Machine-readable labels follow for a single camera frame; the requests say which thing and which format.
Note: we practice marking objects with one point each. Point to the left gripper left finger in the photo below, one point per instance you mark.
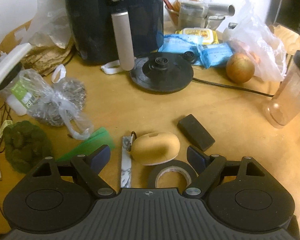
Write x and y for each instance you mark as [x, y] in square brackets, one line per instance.
[88, 167]

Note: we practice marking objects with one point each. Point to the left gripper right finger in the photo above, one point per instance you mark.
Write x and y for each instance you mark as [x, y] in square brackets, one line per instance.
[208, 168]

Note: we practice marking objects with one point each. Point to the black electrical tape roll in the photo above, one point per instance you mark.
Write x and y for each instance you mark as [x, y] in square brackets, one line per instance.
[172, 173]

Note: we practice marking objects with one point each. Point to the black rectangular block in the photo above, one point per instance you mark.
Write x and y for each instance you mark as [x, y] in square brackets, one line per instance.
[195, 132]

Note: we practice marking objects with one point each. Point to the marble pattern stick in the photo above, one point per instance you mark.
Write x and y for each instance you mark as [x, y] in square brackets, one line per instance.
[126, 163]

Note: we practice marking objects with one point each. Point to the green net bag of nuts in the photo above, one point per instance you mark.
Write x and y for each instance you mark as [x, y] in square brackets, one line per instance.
[26, 145]

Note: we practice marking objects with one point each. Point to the plastic bag of seeds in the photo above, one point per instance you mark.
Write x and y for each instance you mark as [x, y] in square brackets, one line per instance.
[58, 104]

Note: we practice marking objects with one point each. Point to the yellow onion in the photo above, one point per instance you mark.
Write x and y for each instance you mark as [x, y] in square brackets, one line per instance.
[240, 68]

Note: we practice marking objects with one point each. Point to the black kettle base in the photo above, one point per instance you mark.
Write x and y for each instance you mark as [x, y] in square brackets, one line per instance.
[162, 73]

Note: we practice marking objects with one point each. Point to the clear shaker bottle grey lid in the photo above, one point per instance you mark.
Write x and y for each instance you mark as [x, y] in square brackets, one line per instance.
[285, 104]

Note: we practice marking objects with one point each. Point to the small black knob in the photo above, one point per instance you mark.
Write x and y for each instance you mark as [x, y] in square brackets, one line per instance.
[190, 57]

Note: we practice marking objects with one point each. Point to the blue wet wipes pack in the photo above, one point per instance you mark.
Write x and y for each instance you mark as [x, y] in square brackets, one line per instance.
[181, 43]

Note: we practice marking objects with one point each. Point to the white power bank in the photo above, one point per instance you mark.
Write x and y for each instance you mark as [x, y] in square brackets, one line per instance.
[12, 59]

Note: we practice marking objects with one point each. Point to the yellow wet wipes pack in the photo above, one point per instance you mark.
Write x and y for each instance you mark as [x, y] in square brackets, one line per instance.
[208, 36]

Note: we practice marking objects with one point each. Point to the white plastic bag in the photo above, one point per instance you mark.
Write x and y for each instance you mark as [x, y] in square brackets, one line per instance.
[253, 38]

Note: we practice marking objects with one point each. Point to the black air fryer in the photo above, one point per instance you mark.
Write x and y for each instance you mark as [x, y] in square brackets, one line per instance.
[109, 30]

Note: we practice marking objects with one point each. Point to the clear plastic bag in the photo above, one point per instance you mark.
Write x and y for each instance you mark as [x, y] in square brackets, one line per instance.
[50, 25]

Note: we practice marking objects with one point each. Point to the foil roll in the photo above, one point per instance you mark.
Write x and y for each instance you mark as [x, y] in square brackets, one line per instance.
[215, 7]

